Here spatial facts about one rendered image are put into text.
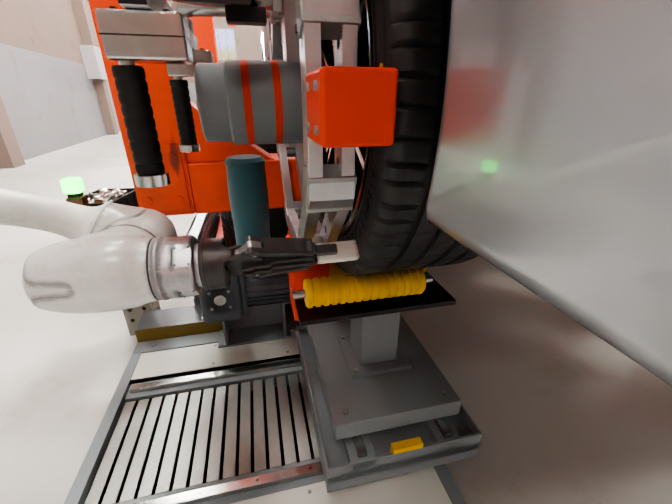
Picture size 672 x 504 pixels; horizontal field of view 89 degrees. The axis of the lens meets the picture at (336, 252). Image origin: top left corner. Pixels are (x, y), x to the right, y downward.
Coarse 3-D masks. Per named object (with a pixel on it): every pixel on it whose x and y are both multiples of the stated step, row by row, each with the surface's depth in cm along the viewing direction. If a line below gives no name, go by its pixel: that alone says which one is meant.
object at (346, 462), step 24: (312, 360) 101; (312, 384) 93; (312, 408) 86; (384, 432) 80; (408, 432) 80; (432, 432) 77; (456, 432) 77; (480, 432) 77; (336, 456) 74; (360, 456) 72; (384, 456) 72; (408, 456) 74; (432, 456) 76; (456, 456) 78; (336, 480) 71; (360, 480) 73
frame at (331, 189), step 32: (320, 0) 35; (352, 0) 36; (320, 32) 36; (352, 32) 37; (320, 64) 38; (352, 64) 38; (320, 160) 42; (352, 160) 43; (288, 192) 83; (320, 192) 43; (352, 192) 44; (288, 224) 80; (320, 224) 71
